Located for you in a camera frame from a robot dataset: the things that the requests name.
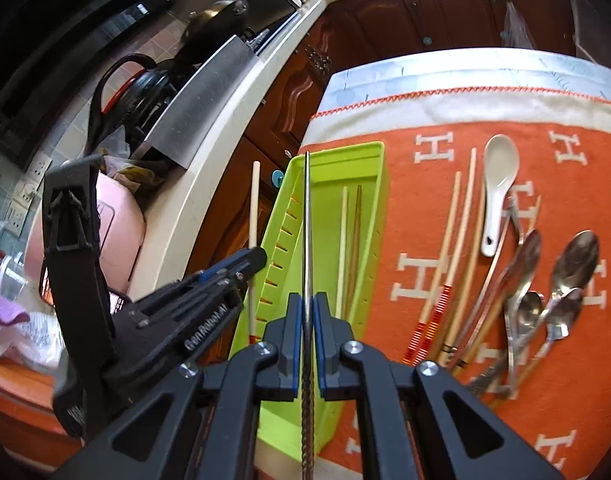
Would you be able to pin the light blue table cover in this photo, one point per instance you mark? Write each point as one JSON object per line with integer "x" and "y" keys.
{"x": 460, "y": 70}

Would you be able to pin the dark-banded light wooden chopstick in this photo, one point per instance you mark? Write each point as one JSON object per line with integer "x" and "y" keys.
{"x": 468, "y": 265}

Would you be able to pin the white plastic bag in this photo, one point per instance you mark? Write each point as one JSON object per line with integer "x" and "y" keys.
{"x": 30, "y": 335}

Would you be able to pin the metal chopstick with twisted end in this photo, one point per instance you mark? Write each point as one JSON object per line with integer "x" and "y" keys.
{"x": 307, "y": 210}

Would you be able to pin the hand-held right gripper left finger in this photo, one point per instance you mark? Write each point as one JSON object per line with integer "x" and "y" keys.
{"x": 298, "y": 320}

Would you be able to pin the dark wok with lid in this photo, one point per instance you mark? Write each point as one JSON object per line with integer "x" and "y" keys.
{"x": 215, "y": 20}

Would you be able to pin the orange printed blanket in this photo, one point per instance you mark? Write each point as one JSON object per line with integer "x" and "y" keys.
{"x": 415, "y": 210}

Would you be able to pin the steel splash guard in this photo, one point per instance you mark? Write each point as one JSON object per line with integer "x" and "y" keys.
{"x": 200, "y": 105}

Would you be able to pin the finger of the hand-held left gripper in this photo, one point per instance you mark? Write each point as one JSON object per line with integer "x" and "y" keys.
{"x": 225, "y": 269}
{"x": 185, "y": 300}

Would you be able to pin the pink rice cooker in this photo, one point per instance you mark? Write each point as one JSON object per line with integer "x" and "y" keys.
{"x": 120, "y": 220}

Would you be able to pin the small metal spoon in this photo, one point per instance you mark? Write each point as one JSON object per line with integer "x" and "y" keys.
{"x": 529, "y": 310}
{"x": 565, "y": 310}

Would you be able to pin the medium metal spoon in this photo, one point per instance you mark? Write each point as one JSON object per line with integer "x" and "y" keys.
{"x": 528, "y": 255}

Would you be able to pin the brown wooden base cabinets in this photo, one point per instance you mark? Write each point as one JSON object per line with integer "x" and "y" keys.
{"x": 375, "y": 20}

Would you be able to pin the green plastic utensil tray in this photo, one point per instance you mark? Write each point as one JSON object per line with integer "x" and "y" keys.
{"x": 368, "y": 205}

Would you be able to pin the clear hanging plastic bag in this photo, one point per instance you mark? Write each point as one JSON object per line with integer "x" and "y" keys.
{"x": 518, "y": 25}

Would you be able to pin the white ceramic spoon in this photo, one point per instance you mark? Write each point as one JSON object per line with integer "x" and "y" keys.
{"x": 500, "y": 160}

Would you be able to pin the black pressure cooker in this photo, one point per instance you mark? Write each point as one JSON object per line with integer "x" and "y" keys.
{"x": 145, "y": 90}

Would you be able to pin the black range hood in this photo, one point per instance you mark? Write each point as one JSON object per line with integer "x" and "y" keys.
{"x": 45, "y": 60}

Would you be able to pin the purple cloth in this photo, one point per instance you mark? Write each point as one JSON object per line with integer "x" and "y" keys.
{"x": 0, "y": 310}

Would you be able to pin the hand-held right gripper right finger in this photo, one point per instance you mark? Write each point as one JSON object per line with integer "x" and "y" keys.
{"x": 319, "y": 320}

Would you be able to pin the clear plastic jar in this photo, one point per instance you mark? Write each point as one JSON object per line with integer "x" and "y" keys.
{"x": 8, "y": 275}

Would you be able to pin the large metal spoon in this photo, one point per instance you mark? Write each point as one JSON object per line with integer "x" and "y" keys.
{"x": 578, "y": 260}

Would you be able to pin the brown wooden chopstick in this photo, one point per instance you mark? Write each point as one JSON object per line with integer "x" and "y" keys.
{"x": 478, "y": 320}
{"x": 355, "y": 230}

